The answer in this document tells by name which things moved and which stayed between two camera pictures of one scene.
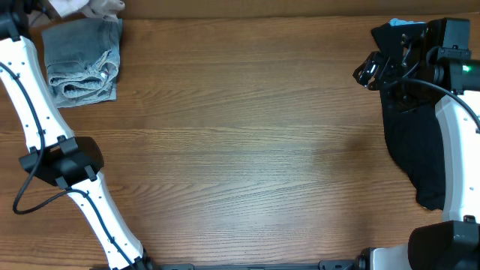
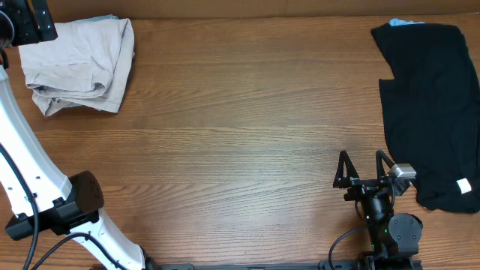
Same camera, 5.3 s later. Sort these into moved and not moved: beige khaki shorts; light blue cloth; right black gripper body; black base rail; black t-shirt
Moved: right black gripper body; beige khaki shorts
Not moved: black t-shirt; black base rail; light blue cloth
